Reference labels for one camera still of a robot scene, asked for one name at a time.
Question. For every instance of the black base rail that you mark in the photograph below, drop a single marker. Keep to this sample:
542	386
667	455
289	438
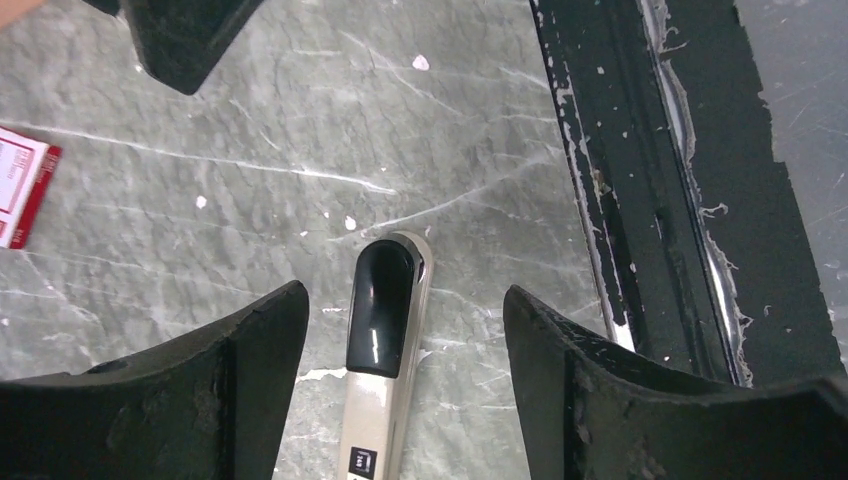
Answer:
694	231

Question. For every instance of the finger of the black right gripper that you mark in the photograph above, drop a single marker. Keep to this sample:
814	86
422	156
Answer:
179	42

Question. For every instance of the red white staple box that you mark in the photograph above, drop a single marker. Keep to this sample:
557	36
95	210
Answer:
27	167

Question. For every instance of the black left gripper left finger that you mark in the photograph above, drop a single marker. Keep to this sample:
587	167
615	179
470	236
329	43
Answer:
209	404

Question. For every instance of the beige stapler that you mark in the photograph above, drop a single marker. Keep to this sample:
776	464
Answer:
391	285

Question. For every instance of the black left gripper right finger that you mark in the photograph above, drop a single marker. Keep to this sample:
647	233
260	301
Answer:
591	409

